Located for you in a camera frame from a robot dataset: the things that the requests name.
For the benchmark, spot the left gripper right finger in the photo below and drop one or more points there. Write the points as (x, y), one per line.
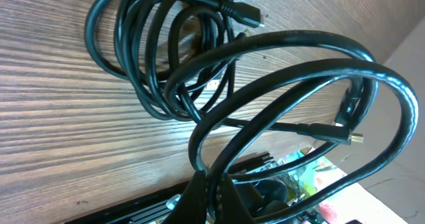
(231, 209)

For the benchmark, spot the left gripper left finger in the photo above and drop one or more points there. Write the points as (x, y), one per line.
(192, 206)

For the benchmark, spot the black mounting rail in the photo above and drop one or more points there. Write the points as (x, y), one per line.
(152, 207)

